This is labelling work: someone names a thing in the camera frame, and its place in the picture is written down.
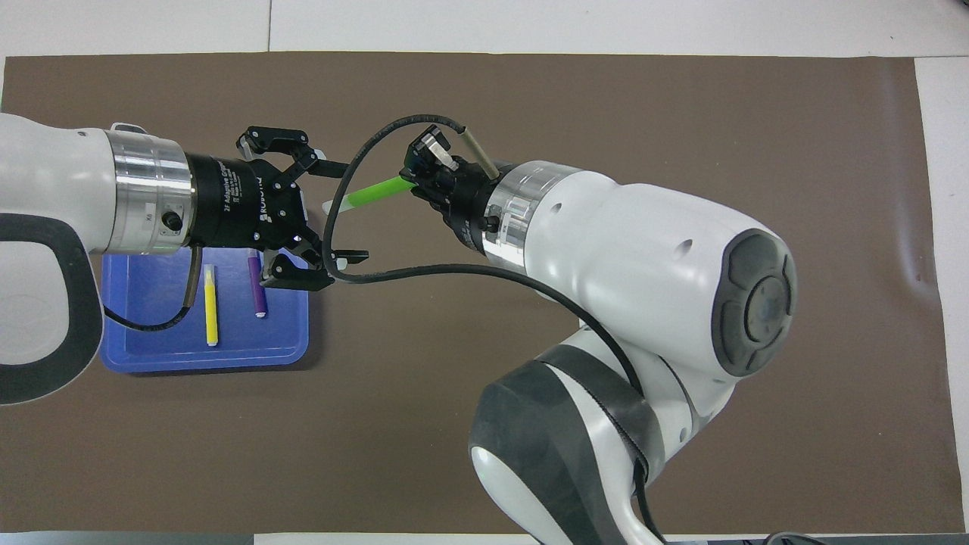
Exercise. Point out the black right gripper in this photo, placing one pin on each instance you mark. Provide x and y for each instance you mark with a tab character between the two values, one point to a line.
462	204

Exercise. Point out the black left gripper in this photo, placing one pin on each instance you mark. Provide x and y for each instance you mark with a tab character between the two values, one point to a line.
235	200

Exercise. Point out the green marker pen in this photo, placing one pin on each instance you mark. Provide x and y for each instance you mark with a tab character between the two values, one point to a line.
375	193

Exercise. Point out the purple marker pen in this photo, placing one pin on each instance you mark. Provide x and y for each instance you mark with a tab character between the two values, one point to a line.
257	291

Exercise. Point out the yellow marker pen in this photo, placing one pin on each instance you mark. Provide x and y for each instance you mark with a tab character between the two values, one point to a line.
211	310

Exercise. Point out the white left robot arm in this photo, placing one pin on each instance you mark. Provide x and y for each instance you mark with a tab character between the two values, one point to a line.
53	182

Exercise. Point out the blue plastic tray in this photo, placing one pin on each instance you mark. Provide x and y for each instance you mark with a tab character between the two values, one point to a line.
151	348

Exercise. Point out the brown table mat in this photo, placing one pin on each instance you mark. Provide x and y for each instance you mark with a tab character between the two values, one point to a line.
530	91

